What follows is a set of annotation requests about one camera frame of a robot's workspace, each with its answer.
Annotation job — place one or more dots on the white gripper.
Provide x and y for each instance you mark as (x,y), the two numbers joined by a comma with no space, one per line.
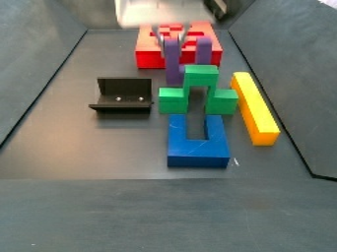
(155,12)

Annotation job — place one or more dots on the purple U-shaped block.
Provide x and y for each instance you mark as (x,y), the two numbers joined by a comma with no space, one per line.
(174,68)

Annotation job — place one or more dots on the red board with slots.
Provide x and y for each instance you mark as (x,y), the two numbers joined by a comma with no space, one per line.
(147,50)

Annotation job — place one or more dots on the green arch block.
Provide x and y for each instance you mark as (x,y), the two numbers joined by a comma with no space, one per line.
(201,78)

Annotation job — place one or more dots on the yellow long bar block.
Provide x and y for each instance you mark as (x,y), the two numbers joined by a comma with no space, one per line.
(261,125)

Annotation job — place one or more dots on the blue U-shaped block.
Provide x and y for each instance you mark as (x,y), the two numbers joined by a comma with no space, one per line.
(197,153)

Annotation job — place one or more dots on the black angle bracket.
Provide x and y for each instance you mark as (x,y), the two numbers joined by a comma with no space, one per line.
(123,94)

